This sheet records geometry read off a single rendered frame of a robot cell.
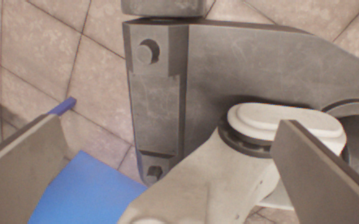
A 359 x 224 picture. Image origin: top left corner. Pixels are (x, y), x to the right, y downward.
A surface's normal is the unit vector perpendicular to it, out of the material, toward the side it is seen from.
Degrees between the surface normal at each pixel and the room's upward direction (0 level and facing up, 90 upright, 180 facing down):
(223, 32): 0
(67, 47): 0
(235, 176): 90
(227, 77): 0
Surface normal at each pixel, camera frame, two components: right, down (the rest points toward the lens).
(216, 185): 0.03, -0.86
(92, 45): -0.20, 0.49
